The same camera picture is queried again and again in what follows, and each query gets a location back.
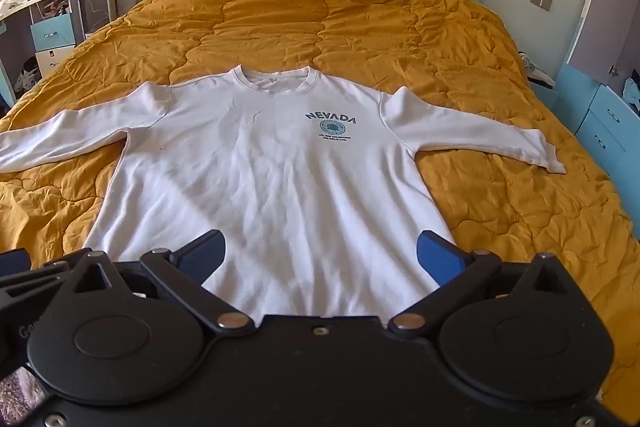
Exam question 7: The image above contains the black and white plush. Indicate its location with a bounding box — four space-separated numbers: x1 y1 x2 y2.
9 56 42 94

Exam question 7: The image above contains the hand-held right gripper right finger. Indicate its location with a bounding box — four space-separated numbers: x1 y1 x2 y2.
388 230 572 339

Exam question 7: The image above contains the person's fuzzy garment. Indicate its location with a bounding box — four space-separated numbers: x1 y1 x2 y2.
0 367 52 426

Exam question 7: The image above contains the light blue desk drawer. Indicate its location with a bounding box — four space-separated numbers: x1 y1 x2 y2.
30 13 77 52

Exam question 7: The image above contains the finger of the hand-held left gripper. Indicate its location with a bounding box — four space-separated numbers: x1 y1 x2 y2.
0 248 76 309

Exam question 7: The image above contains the light blue nightstand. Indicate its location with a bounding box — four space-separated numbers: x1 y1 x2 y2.
554 63 640 190

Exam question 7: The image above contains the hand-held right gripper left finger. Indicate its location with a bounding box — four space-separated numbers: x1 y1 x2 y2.
66 229 257 339

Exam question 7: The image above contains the white long-sleeve sweatshirt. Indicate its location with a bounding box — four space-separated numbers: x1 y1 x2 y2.
0 65 567 327

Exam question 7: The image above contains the mustard yellow quilt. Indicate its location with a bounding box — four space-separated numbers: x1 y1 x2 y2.
0 0 640 415

